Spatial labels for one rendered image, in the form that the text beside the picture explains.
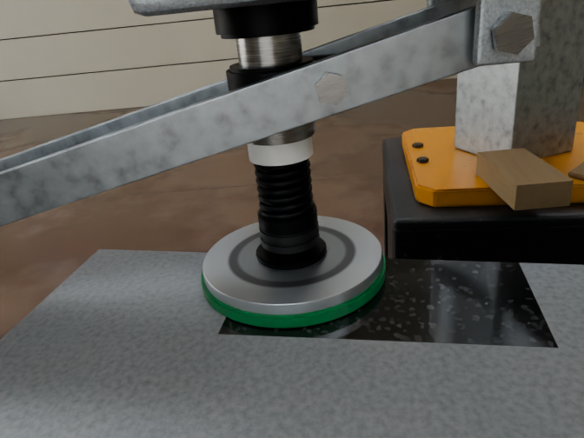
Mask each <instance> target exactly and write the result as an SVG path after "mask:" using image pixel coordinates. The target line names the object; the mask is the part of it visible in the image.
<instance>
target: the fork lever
mask: <svg viewBox="0 0 584 438"><path fill-rule="evenodd" d="M475 5H476V0H447V1H444V2H441V3H438V4H435V5H432V6H429V7H427V8H424V9H422V10H418V11H415V12H412V13H410V14H407V15H405V16H402V17H397V18H396V19H393V20H390V21H387V22H385V23H381V24H378V25H376V26H373V27H370V28H368V29H365V30H361V31H358V32H356V33H354V34H351V35H348V36H344V37H342V38H339V39H336V40H334V41H331V42H329V43H325V44H322V45H319V46H316V47H314V48H312V49H309V50H305V51H303V52H302V55H303V56H318V55H327V54H334V55H333V56H328V57H325V58H323V59H320V60H317V61H315V62H312V63H308V64H305V65H303V66H301V67H298V68H295V69H292V70H288V71H285V72H283V73H281V74H278V75H275V76H271V77H268V78H266V79H263V80H261V81H258V82H255V83H252V84H249V85H246V86H243V87H241V88H238V89H235V90H231V91H229V87H228V81H227V78H226V79H223V80H221V81H219V82H216V83H212V84H210V85H207V86H204V87H201V88H199V89H196V90H192V91H190V92H187V93H184V94H182V95H180V96H175V97H172V98H170V99H168V100H165V101H162V102H159V103H156V104H153V105H150V106H148V107H145V108H142V109H139V110H136V111H133V112H130V113H129V114H126V115H123V116H119V117H116V118H114V119H111V120H109V121H106V122H103V123H99V124H97V125H94V126H91V127H88V128H87V129H82V130H79V131H77V132H75V133H72V134H69V135H67V136H62V137H60V138H57V139H55V140H52V141H49V142H47V143H43V144H40V145H37V146H35V147H33V148H30V149H26V150H23V151H21V152H18V153H16V154H13V155H10V156H6V157H4V158H1V159H0V226H3V225H5V224H8V223H11V222H15V221H18V220H21V219H24V218H26V217H29V216H33V215H36V214H39V213H42V212H44V211H47V210H50V209H54V208H57V207H60V206H63V205H65V204H68V203H71V202H75V201H78V200H81V199H84V198H86V197H89V196H93V195H96V194H99V193H102V192H104V191H107V190H110V189H114V188H117V187H120V186H123V185H125V184H128V183H132V182H135V181H138V180H141V179H143V178H146V177H149V176H153V175H156V174H159V173H162V172H164V171H167V170H170V169H174V168H177V167H180V166H183V165H185V164H188V163H192V162H195V161H198V160H201V159H203V158H206V157H209V156H213V155H216V154H219V153H222V152H224V151H227V150H230V149H234V148H237V147H240V146H243V145H245V144H248V143H252V142H255V141H258V140H261V139H263V138H266V137H269V136H273V135H276V134H279V133H282V132H284V131H287V130H290V129H294V128H297V127H300V126H303V125H305V124H308V123H312V122H315V121H318V120H321V119H323V118H326V117H329V116H333V115H336V114H339V113H342V112H344V111H347V110H351V109H354V108H357V107H360V106H362V105H365V104H368V103H372V102H375V101H378V100H381V99H383V98H386V97H389V96H393V95H396V94H399V93H402V92H404V91H407V90H411V89H413V88H416V87H419V86H422V85H424V84H427V83H432V82H434V81H437V80H440V79H442V78H445V77H448V76H452V75H455V74H458V73H461V72H463V71H466V70H471V69H473V68H476V67H479V66H477V65H474V64H473V48H474V33H475ZM491 31H492V37H493V43H494V49H495V50H498V51H503V52H507V53H511V54H515V55H518V54H519V53H520V52H521V51H522V50H523V49H524V48H525V47H526V46H527V45H528V44H529V43H530V42H531V41H532V40H533V39H534V26H533V19H532V17H531V16H528V15H523V14H520V13H516V12H512V11H508V12H507V13H506V14H505V15H504V16H503V17H502V18H501V19H500V20H499V21H498V22H497V23H496V24H495V25H494V26H493V27H492V28H491Z"/></svg>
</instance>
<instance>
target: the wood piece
mask: <svg viewBox="0 0 584 438"><path fill-rule="evenodd" d="M476 175H478V177H480V179H482V181H483V182H485V183H486V184H487V185H488V186H489V187H490V188H491V189H492V190H493V191H494V192H495V193H496V194H497V195H498V196H499V197H500V198H501V199H502V200H503V201H504V202H506V203H507V204H508V205H509V206H510V207H511V208H512V209H513V210H524V209H543V208H553V207H562V206H569V205H570V201H571V195H572V189H573V184H574V180H572V179H571V178H569V177H568V176H566V175H564V174H563V173H561V172H560V171H559V170H557V169H556V168H554V167H552V166H551V165H549V164H548V163H546V162H544V161H543V160H541V159H540V158H539V157H538V156H536V155H534V154H532V153H531V152H529V151H528V150H526V149H524V148H521V149H503V150H493V151H484V152H477V162H476Z"/></svg>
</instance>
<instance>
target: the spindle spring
mask: <svg viewBox="0 0 584 438"><path fill-rule="evenodd" d="M254 166H255V175H256V180H255V181H256V183H257V184H258V185H257V191H258V192H259V193H258V198H259V200H260V201H259V206H260V208H261V209H260V213H261V215H262V216H264V217H267V218H269V219H274V220H288V219H292V218H297V217H298V216H303V215H305V214H306V213H308V212H309V211H310V210H311V209H312V208H313V205H314V201H313V199H312V198H313V193H312V184H311V182H312V178H311V175H310V173H311V169H310V167H309V166H310V160H309V159H306V160H304V161H302V162H299V163H293V164H289V165H282V166H262V165H257V164H254ZM297 166H298V168H296V169H293V168H295V167H297ZM286 169H292V170H288V171H283V172H276V173H268V172H267V171H281V170H286ZM263 171H265V172H263ZM298 175H299V176H298ZM294 176H296V177H295V178H291V179H288V180H284V181H275V182H271V181H268V180H281V179H286V178H290V177H294ZM264 179H265V180H264ZM298 183H300V184H298ZM296 184H298V185H296ZM292 185H295V186H293V187H290V188H286V189H269V188H284V187H289V186H292ZM300 191H301V192H300ZM298 192H300V193H298ZM295 193H298V194H295ZM292 194H295V195H292ZM288 195H292V196H288ZM271 196H286V197H271ZM299 200H301V201H299ZM296 201H299V202H296ZM291 202H294V203H291ZM267 203H268V204H267ZM285 203H291V204H287V205H270V204H285ZM296 209H298V210H296ZM293 210H295V211H293ZM289 211H293V212H289ZM270 212H275V213H282V212H289V213H284V214H275V213H270Z"/></svg>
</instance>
